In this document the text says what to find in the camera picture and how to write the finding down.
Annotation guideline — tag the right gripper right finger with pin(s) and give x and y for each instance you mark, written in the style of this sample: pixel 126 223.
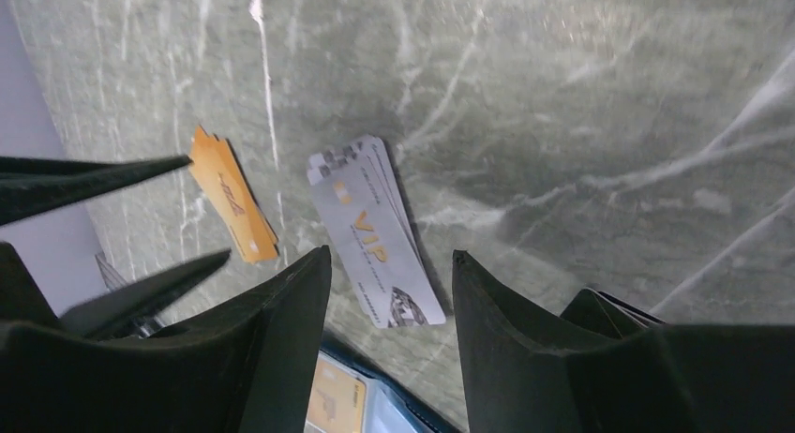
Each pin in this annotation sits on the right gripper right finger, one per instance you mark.
pixel 527 370

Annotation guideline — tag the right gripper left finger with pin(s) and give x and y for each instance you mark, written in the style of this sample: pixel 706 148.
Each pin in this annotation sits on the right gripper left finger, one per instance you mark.
pixel 245 365

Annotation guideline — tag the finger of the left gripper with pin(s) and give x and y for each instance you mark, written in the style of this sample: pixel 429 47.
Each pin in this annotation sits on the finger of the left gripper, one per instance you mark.
pixel 117 313
pixel 34 186

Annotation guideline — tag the blue leather card holder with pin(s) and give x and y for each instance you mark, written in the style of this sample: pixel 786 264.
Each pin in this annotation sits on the blue leather card holder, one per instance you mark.
pixel 389 406

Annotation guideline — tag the black card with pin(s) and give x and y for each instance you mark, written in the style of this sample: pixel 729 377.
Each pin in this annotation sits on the black card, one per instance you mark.
pixel 606 315

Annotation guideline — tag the gold card stack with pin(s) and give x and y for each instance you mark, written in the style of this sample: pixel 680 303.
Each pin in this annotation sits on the gold card stack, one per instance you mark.
pixel 215 169

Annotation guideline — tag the silver card stack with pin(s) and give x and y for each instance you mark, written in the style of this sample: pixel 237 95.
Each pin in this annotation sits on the silver card stack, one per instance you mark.
pixel 355 192

